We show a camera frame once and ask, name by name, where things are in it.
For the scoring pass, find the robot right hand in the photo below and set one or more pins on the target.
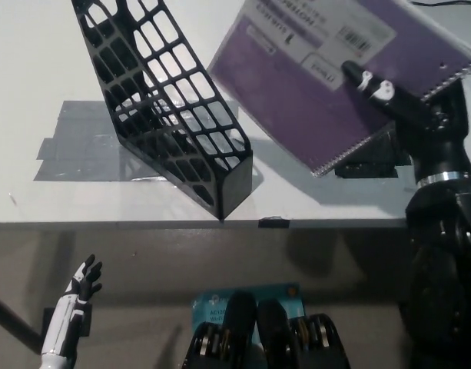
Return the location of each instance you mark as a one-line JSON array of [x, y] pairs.
[[438, 146]]

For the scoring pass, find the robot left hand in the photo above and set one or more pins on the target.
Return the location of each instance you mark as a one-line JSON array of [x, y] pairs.
[[66, 319]]

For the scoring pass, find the purple spiral notebook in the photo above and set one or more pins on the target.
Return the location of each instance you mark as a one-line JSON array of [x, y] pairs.
[[289, 104]]

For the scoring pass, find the black mesh magazine stand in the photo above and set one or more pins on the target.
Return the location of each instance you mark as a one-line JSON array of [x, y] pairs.
[[162, 123]]

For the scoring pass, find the black diagonal table leg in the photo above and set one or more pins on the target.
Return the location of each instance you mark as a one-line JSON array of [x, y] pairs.
[[16, 323]]

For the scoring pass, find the black tape square patch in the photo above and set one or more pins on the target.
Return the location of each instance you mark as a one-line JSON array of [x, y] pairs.
[[373, 167]]

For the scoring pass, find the teal router box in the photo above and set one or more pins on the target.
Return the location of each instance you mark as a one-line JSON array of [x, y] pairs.
[[212, 307]]

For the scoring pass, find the grey tape patch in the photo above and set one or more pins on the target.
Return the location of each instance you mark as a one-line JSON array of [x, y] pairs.
[[81, 153]]

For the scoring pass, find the small black tape strip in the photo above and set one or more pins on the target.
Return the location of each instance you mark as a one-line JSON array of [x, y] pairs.
[[274, 222]]

